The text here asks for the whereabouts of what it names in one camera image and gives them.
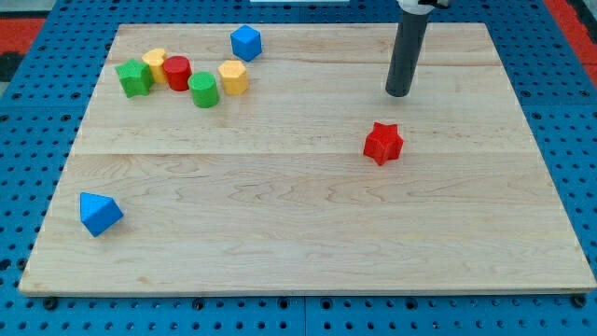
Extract blue cube block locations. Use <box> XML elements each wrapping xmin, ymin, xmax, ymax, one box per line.
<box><xmin>230</xmin><ymin>25</ymin><xmax>262</xmax><ymax>62</ymax></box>

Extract red star block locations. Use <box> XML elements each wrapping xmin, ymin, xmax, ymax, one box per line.
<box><xmin>363</xmin><ymin>121</ymin><xmax>404</xmax><ymax>166</ymax></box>

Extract light wooden board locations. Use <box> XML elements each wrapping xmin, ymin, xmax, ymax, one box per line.
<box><xmin>20</xmin><ymin>23</ymin><xmax>596</xmax><ymax>297</ymax></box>

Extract yellow hexagon block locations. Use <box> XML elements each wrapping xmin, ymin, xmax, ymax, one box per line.
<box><xmin>217</xmin><ymin>60</ymin><xmax>249</xmax><ymax>96</ymax></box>

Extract green cylinder block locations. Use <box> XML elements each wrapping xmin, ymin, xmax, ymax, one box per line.
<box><xmin>187</xmin><ymin>72</ymin><xmax>219</xmax><ymax>108</ymax></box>

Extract red cylinder block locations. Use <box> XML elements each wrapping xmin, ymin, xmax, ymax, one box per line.
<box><xmin>163</xmin><ymin>56</ymin><xmax>192</xmax><ymax>91</ymax></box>

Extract yellow heart block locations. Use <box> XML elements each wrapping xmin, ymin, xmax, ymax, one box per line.
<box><xmin>142</xmin><ymin>49</ymin><xmax>168</xmax><ymax>84</ymax></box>

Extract green star block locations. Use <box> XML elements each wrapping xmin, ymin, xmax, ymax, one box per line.
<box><xmin>116</xmin><ymin>59</ymin><xmax>154</xmax><ymax>98</ymax></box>

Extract blue triangle block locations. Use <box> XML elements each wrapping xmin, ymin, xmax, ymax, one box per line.
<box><xmin>79</xmin><ymin>192</ymin><xmax>124</xmax><ymax>237</ymax></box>

